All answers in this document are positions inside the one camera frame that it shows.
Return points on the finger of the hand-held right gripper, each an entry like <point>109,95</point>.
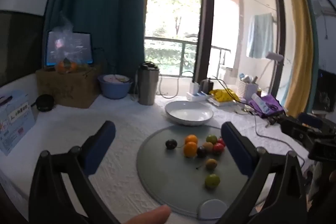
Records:
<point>295,129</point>
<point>311,119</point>

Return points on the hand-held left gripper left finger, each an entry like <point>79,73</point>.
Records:
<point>101,145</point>

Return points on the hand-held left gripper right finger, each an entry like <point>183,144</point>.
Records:
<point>236,150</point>

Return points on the red tomato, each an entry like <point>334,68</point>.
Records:
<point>221,141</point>
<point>218,149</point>

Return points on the green lime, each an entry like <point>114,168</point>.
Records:
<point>212,181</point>
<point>211,139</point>

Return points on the brown kiwi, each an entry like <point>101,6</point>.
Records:
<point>208,146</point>

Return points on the small yellow-brown fruit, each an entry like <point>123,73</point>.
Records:
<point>211,164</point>

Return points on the dark purple plum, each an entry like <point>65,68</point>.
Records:
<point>201,151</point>
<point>171,144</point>

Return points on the orange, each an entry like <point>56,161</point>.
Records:
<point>191,139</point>
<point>190,149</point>

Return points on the white shallow plate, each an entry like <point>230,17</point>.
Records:
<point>189,111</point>

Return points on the person's left hand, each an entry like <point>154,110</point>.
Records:
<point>152,214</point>

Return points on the black screen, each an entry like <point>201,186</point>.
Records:
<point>326,92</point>

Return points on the white textured tablecloth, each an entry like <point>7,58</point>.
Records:
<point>78,121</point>

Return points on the purple pouch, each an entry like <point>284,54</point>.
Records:
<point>273,103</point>

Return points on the white tube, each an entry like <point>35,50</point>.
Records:
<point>260,103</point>

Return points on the white booklet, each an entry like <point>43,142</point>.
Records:
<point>220,103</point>

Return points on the yellow plastic bag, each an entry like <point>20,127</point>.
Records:
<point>223,95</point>

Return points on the blue plastic bowl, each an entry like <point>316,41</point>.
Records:
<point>115,90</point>

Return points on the white woven basket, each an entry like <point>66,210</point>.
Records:
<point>248,90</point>

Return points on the small pale round pad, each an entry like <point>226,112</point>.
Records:
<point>212,209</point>

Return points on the yellow curtain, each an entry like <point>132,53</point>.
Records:
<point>302,56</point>

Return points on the brown cardboard box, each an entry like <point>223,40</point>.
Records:
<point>68,87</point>

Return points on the white power strip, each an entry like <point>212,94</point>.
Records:
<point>197,96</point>

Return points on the black round device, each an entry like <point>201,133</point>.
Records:
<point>45,102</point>

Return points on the black charger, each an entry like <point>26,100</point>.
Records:
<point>207,85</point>

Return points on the white desk lamp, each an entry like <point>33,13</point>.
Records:
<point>274,56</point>

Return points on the grey round placemat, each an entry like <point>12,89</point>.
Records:
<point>168,176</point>

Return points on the stainless steel tumbler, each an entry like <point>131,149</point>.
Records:
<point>147,87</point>

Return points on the white charger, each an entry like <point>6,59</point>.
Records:
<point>195,87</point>

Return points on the light blue printed carton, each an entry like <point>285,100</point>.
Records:
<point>15,121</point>

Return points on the light blue hanging towel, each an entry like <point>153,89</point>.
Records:
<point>260,35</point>

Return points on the computer monitor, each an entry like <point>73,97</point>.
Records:
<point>81,48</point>

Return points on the clear plastic bag of oranges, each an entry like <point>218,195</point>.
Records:
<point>64,37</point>

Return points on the balcony railing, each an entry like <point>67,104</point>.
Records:
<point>168,40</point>

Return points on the teal curtain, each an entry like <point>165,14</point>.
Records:
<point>99,3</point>

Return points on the dark door frame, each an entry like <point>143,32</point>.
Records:
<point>206,16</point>

